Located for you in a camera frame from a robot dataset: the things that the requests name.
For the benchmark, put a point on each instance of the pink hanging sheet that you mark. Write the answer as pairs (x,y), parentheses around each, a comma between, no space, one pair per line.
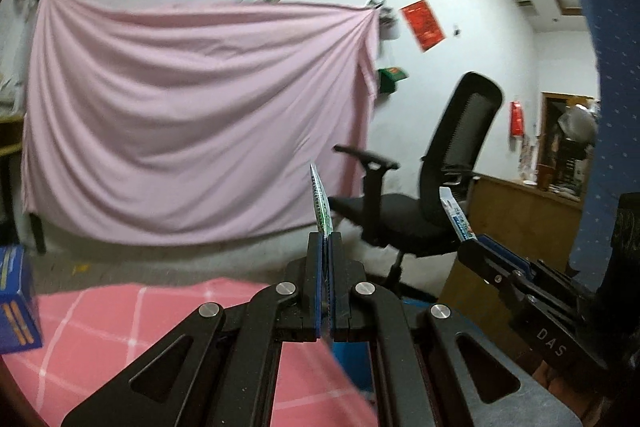
(190,117)

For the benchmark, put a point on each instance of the green hanging ornament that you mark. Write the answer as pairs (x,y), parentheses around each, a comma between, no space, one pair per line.
(391,77)

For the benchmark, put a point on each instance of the pink checked cloth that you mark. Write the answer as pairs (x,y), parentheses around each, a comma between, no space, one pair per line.
(150,357)

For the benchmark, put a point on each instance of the red wall poster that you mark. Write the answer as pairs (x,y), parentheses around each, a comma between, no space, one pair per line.
(423,24)

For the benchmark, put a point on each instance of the white green wrapper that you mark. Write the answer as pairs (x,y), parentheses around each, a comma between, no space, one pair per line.
(320,204)

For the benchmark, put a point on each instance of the blue dotted cloth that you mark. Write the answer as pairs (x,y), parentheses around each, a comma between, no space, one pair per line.
(600,72)

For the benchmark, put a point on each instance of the blue cardboard box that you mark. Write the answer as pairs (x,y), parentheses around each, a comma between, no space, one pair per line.
(15,302)

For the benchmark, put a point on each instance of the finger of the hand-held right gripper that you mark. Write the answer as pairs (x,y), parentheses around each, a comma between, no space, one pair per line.
(487,259)

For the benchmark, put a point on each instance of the wooden door frame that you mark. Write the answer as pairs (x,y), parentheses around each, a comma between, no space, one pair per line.
(567,142)

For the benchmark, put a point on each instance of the red wall ornament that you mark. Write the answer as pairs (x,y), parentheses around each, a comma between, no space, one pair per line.
(517,118)

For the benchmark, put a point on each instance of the black office chair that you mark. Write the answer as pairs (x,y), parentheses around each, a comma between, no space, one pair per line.
(430,187)

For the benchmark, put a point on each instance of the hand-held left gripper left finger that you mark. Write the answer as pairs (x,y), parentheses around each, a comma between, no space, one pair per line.
(313,279)

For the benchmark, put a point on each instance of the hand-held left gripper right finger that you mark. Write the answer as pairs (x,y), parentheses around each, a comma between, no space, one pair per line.
(336,279)

